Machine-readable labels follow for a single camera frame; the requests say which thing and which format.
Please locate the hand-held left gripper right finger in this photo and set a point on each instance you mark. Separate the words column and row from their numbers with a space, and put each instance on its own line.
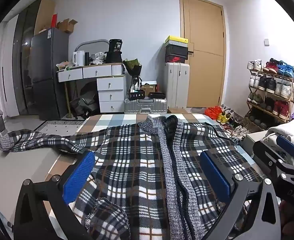
column 216, row 177

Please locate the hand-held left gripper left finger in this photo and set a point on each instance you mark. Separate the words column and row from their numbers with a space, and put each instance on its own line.
column 79, row 175

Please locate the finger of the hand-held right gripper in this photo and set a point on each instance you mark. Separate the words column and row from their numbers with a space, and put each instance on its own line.
column 287, row 145
column 266, row 155

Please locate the plaid fleece cardigan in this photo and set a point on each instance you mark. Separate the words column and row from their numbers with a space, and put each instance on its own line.
column 137, row 155

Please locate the person's right hand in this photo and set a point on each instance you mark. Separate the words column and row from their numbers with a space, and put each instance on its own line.
column 287, row 213

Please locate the white grey hoodie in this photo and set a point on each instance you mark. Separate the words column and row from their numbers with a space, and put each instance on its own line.
column 281, row 128

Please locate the grey storage box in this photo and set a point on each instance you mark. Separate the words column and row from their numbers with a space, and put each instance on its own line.
column 251, row 142

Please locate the row of loose shoes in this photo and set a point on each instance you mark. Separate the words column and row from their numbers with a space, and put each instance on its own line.
column 236, row 127

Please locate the pair of yellow sneakers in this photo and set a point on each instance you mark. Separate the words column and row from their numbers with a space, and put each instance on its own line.
column 223, row 118

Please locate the checkered bed sheet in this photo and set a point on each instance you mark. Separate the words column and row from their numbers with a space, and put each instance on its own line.
column 112, row 121

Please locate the orange plastic bag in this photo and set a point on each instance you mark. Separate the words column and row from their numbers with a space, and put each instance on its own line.
column 213, row 112

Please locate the wooden shoe rack with shoes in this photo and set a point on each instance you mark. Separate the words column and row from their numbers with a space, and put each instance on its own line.
column 269, row 82

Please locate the black duffel bag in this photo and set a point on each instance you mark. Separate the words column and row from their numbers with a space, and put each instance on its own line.
column 83, row 107

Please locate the closed cardboard box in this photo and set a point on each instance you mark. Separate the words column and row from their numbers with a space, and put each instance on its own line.
column 176, row 110

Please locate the white desk with drawers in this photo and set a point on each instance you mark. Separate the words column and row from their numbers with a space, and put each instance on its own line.
column 109, row 85

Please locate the silver aluminium suitcase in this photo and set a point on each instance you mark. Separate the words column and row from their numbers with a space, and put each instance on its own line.
column 147, row 105

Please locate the white hard-shell suitcase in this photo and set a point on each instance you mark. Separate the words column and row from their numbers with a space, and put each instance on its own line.
column 176, row 85

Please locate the flat black tray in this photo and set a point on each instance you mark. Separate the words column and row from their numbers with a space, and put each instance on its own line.
column 157, row 95

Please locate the small brown box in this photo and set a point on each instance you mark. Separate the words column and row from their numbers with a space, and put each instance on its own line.
column 149, row 89

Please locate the white electric kettle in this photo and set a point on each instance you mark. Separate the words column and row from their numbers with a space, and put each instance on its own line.
column 78, row 58

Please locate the black thermos bottle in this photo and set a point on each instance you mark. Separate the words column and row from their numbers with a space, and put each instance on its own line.
column 87, row 58

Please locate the grey refrigerator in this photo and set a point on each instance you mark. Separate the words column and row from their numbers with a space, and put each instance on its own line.
column 47, row 62

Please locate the wooden door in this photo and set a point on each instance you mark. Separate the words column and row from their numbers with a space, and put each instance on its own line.
column 204, row 55

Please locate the white plastic bag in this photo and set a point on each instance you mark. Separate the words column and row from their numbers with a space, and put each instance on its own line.
column 98, row 58

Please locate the dark wrapped flower bouquet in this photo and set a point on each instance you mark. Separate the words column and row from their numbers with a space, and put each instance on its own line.
column 132, row 67

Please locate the red and black shoe box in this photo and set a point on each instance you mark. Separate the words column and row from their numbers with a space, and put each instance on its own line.
column 175, row 59

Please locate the tall black gift box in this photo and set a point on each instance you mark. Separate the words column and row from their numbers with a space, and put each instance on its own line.
column 114, row 52

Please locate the dark glass wardrobe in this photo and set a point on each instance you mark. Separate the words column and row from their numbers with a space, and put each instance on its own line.
column 23, row 55

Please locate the open cardboard box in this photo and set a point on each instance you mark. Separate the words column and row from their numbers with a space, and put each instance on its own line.
column 67, row 26

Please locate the flat cardboard sheet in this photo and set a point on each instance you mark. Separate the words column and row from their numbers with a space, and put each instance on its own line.
column 45, row 12

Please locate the grey arched frame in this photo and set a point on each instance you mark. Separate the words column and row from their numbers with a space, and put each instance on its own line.
column 92, row 42

